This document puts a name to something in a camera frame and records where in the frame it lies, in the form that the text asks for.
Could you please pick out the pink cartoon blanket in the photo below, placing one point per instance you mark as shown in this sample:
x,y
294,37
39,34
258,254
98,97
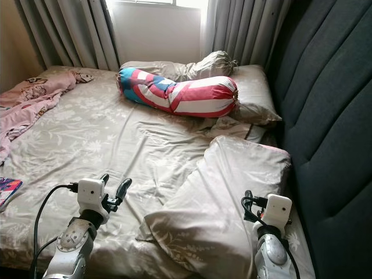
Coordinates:
x,y
29,99

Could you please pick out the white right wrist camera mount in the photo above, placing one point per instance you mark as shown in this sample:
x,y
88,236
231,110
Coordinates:
x,y
279,209

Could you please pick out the red white blue bolster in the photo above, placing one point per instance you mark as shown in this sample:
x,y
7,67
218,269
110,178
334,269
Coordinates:
x,y
192,96

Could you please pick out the grey curtain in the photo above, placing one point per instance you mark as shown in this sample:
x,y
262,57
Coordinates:
x,y
244,29
70,35

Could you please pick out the bunched beige floral pillow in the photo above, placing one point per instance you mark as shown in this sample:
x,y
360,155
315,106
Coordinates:
x,y
215,63

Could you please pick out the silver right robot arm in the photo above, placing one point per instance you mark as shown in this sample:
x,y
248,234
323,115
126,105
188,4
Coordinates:
x,y
273,256

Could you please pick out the flat beige floral pillow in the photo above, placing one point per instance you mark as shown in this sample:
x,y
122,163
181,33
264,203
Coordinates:
x,y
256,93

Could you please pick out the anime comic book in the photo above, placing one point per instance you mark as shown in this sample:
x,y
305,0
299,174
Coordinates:
x,y
9,190

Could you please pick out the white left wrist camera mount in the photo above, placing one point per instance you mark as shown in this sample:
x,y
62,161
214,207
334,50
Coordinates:
x,y
91,195

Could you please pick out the beige floral bed sheet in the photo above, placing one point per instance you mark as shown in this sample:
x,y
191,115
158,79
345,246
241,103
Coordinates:
x,y
110,151

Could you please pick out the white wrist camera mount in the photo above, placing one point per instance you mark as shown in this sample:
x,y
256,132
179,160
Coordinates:
x,y
91,195
279,209

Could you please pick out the dark grey padded headboard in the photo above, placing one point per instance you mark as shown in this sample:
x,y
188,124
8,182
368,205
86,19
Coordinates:
x,y
331,116

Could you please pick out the bright window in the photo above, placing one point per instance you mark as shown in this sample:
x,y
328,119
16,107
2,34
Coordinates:
x,y
163,3

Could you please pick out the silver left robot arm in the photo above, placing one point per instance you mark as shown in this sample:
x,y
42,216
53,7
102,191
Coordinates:
x,y
72,247

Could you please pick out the large beige floral pillow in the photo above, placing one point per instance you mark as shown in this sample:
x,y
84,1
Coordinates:
x,y
226,203

